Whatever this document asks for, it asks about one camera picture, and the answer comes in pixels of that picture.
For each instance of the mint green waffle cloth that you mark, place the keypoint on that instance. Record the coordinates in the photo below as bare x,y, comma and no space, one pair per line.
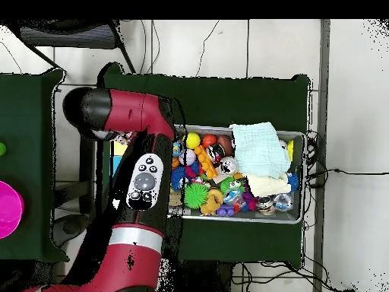
261,149

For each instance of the colourful spotted cloth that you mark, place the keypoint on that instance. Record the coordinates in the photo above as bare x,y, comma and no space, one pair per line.
123,138

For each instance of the cream waffle cloth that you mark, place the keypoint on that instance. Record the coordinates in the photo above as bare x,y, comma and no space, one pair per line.
267,184

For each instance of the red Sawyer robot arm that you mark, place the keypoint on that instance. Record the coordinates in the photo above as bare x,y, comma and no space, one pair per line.
133,112

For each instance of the wooden box with three holes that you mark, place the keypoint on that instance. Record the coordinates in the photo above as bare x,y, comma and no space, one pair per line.
118,149

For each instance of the white baseball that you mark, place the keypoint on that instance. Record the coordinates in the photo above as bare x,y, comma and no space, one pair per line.
189,157

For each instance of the orange plastic brick block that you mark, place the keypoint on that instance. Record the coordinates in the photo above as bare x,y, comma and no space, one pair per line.
206,164

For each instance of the yellow ball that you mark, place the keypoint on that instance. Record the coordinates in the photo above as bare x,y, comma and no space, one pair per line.
193,140

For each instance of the orange ball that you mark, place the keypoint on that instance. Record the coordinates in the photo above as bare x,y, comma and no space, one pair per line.
209,140

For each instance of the brown football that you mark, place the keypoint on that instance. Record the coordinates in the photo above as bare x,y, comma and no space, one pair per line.
225,145

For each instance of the green spiky ball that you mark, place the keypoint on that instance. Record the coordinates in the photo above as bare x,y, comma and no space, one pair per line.
196,196

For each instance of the green spiky toy with eyes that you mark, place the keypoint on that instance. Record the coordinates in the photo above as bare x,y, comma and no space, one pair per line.
232,185

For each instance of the black upright panel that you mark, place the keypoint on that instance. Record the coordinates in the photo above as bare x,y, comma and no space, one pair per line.
86,182

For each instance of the dark grey oval base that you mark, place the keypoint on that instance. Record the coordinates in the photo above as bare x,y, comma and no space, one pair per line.
68,226

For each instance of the dark green side tablecloth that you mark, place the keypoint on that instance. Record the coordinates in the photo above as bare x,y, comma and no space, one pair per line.
27,121

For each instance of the black mesh chair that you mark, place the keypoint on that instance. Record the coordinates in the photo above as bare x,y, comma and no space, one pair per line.
70,36

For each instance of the pink round disc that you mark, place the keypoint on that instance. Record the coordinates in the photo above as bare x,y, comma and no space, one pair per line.
9,210

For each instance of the small green object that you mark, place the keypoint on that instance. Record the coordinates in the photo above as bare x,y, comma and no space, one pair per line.
1,149

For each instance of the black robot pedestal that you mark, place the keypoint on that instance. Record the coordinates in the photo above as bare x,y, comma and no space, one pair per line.
209,276

